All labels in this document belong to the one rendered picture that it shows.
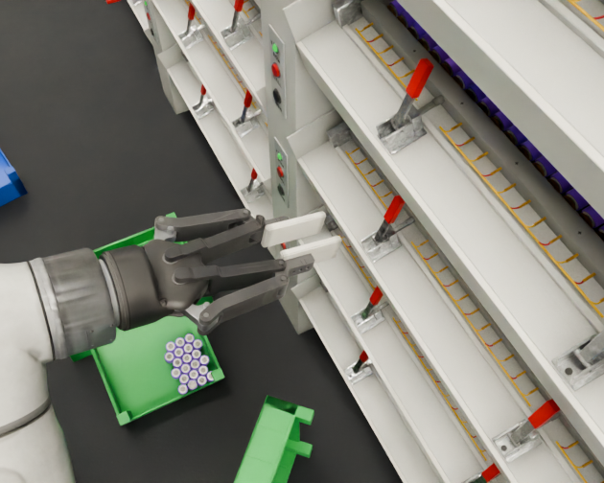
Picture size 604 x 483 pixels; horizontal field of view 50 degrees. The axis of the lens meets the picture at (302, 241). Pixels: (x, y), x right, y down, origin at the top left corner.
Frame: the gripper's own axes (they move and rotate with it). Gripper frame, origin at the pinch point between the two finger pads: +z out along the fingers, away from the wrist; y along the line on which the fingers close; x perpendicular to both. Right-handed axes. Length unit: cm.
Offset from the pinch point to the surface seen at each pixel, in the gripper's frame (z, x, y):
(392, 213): 12.1, -0.1, -0.6
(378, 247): 11.6, -5.4, 0.0
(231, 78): 19, -24, -56
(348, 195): 13.4, -6.8, -9.7
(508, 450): 12.2, -7.2, 26.1
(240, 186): 21, -45, -48
